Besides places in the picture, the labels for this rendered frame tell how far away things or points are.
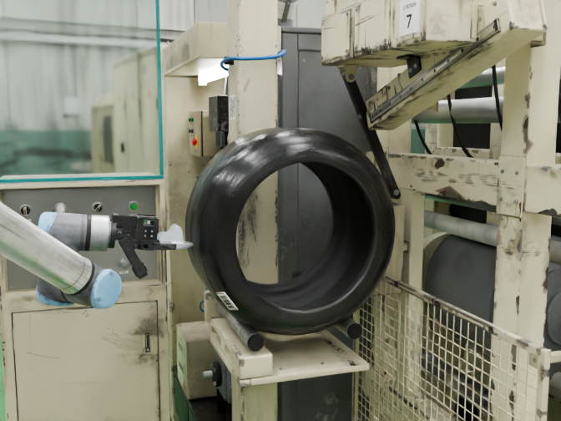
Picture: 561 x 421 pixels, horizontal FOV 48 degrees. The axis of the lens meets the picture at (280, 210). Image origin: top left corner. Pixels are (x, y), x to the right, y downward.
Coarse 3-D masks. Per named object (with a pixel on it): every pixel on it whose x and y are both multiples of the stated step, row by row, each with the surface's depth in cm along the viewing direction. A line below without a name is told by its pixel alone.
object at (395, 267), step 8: (400, 208) 203; (400, 216) 203; (400, 224) 203; (400, 232) 204; (400, 240) 204; (400, 248) 204; (392, 256) 204; (400, 256) 205; (392, 264) 204; (400, 264) 205; (392, 272) 205; (400, 272) 206; (400, 280) 206; (384, 288) 204; (392, 288) 205
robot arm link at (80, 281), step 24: (0, 216) 119; (0, 240) 120; (24, 240) 123; (48, 240) 129; (24, 264) 127; (48, 264) 129; (72, 264) 133; (72, 288) 136; (96, 288) 138; (120, 288) 144
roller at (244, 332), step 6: (222, 312) 185; (228, 312) 181; (228, 318) 179; (234, 318) 175; (234, 324) 173; (240, 324) 169; (240, 330) 166; (246, 330) 164; (252, 330) 163; (240, 336) 166; (246, 336) 161; (252, 336) 160; (258, 336) 160; (246, 342) 160; (252, 342) 159; (258, 342) 160; (264, 342) 161; (252, 348) 160; (258, 348) 160
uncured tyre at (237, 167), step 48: (240, 144) 162; (288, 144) 156; (336, 144) 161; (192, 192) 170; (240, 192) 153; (336, 192) 190; (384, 192) 167; (192, 240) 162; (336, 240) 192; (384, 240) 168; (240, 288) 156; (288, 288) 189; (336, 288) 187
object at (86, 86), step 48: (0, 0) 195; (48, 0) 199; (96, 0) 204; (144, 0) 209; (0, 48) 197; (48, 48) 201; (96, 48) 206; (144, 48) 211; (0, 96) 198; (48, 96) 203; (96, 96) 208; (144, 96) 213; (0, 144) 200; (48, 144) 205; (96, 144) 209; (144, 144) 215
